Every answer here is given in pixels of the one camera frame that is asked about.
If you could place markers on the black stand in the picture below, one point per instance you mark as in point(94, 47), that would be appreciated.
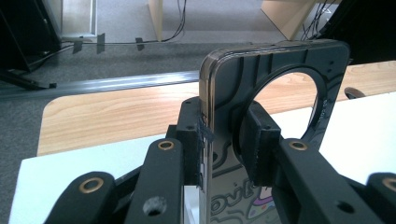
point(18, 31)

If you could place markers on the aluminium rail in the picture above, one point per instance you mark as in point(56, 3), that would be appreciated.
point(109, 84)

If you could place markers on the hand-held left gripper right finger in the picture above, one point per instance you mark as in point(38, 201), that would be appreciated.
point(263, 149)

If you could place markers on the cartoon print phone case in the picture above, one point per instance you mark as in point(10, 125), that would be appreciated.
point(230, 77)

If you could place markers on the wooden furniture leg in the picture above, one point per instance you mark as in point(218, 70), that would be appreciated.
point(156, 18)

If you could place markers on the white cabinet panel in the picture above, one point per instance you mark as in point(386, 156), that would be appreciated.
point(77, 15)

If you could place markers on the black panel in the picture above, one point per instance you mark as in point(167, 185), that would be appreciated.
point(367, 28)

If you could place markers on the wooden furniture panel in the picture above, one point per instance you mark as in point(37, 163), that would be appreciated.
point(289, 15)

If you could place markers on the wooden table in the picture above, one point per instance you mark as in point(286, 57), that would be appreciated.
point(109, 118)

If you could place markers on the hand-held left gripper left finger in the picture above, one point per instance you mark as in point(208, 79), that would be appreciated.
point(190, 140)

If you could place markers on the black tape piece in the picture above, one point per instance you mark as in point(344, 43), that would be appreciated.
point(77, 46)
point(100, 43)
point(140, 44)

